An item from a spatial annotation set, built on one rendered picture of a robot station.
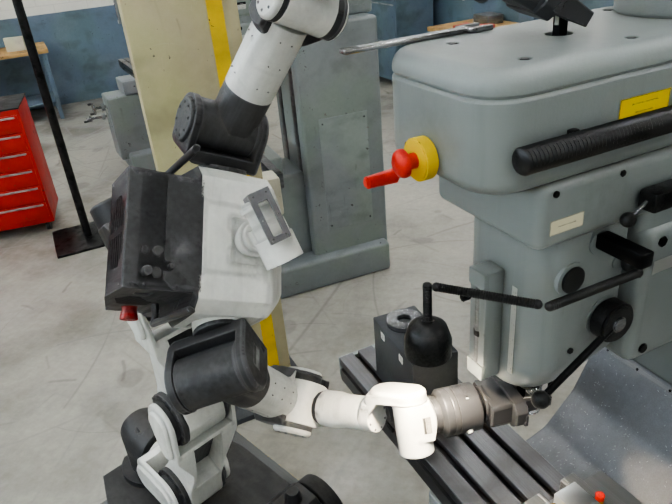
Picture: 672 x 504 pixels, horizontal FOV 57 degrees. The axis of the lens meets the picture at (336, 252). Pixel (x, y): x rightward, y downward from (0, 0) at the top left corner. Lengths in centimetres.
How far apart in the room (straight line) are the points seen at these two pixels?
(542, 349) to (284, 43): 64
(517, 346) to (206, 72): 178
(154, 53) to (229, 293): 154
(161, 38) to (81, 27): 731
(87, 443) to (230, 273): 226
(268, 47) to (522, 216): 48
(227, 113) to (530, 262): 56
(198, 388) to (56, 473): 215
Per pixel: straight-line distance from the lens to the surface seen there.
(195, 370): 106
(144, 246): 102
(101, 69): 985
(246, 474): 206
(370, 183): 94
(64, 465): 319
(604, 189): 94
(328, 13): 103
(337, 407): 125
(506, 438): 156
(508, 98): 77
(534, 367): 108
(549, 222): 88
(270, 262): 100
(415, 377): 147
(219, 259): 106
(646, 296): 113
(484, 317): 104
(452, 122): 80
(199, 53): 250
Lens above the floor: 206
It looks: 28 degrees down
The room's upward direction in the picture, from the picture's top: 5 degrees counter-clockwise
